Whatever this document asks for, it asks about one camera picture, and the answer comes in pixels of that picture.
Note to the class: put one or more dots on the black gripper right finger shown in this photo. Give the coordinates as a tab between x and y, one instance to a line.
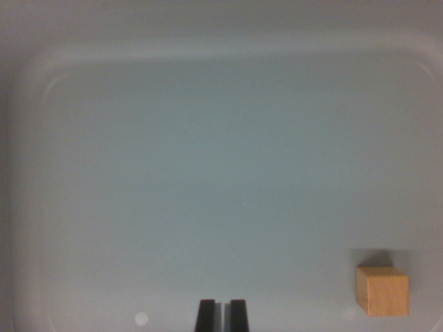
239	316

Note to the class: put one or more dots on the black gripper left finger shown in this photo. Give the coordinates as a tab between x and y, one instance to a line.
207	316

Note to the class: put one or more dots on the light wooden cube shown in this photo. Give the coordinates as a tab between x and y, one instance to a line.
386	294

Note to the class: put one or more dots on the pale blue plastic bin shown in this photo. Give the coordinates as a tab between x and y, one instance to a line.
207	155

